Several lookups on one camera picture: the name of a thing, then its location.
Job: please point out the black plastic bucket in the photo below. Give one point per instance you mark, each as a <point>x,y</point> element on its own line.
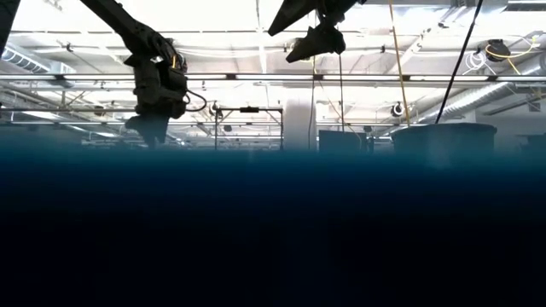
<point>443,145</point>

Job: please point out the white column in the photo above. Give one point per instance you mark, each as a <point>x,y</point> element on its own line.
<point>298,123</point>

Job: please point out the long ceiling light bar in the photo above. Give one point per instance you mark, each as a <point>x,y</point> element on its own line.
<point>264,77</point>

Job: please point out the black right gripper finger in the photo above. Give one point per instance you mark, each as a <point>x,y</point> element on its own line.
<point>290,15</point>
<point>320,42</point>

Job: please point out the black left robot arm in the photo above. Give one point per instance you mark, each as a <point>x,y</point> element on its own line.
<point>128,25</point>

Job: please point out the silver flexible duct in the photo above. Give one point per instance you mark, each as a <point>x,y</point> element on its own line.
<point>503,87</point>

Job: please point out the black background frame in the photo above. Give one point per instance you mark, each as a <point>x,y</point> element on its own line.
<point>249,109</point>

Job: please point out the dark background panel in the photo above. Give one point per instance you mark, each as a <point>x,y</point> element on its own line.
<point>535,143</point>
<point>341,143</point>

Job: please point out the silver ceiling air duct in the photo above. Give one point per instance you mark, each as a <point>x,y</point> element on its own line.
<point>25,61</point>

